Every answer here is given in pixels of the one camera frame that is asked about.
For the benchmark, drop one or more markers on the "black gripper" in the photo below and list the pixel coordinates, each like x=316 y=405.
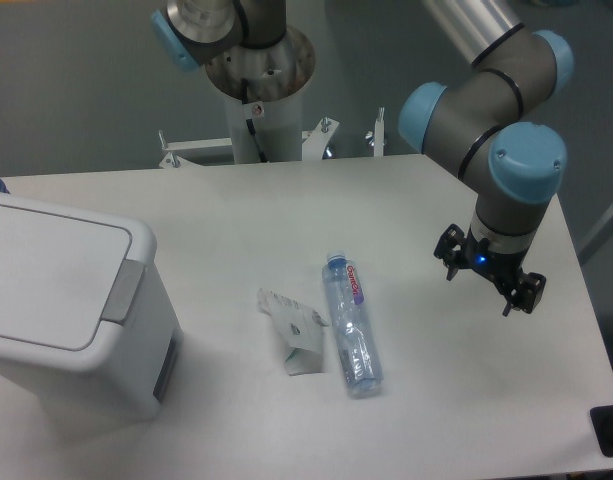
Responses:
x=523 y=291

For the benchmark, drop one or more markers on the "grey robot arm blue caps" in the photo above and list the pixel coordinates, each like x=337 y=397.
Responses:
x=477 y=132

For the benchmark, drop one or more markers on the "white trash can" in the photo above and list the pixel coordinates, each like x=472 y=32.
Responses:
x=84 y=314

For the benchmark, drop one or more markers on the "clear plastic water bottle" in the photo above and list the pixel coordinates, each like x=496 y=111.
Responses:
x=351 y=327

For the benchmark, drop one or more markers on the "black clamp at table edge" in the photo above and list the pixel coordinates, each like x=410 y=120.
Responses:
x=602 y=421

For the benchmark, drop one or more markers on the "crumpled white paper carton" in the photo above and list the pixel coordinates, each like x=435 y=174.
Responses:
x=301 y=330

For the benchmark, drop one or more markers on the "white frame right edge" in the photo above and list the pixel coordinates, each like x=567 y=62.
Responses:
x=597 y=236

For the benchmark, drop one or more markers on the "white pedestal foot frame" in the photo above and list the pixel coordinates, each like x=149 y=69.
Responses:
x=256 y=137

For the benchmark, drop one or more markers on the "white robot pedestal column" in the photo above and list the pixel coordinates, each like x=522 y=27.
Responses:
x=278 y=76

